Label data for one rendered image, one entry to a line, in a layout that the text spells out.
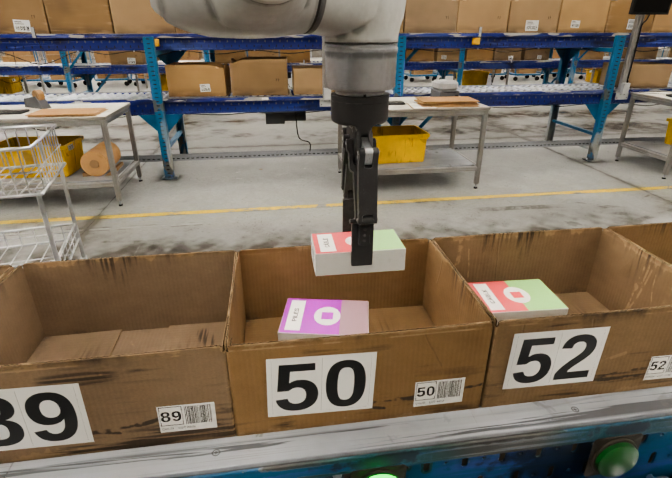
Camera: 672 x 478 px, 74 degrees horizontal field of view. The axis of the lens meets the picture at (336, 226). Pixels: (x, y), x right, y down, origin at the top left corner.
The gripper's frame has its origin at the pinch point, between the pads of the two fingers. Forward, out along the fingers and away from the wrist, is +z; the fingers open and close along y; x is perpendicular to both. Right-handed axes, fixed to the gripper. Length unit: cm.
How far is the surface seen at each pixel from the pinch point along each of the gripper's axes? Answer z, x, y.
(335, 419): 27.7, 4.2, -7.9
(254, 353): 13.5, 15.6, -8.0
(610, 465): 36, -39, -16
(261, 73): 14, 20, 419
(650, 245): 17, -72, 21
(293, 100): 41, -11, 414
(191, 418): 24.0, 25.3, -8.2
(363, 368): 17.8, 0.1, -8.2
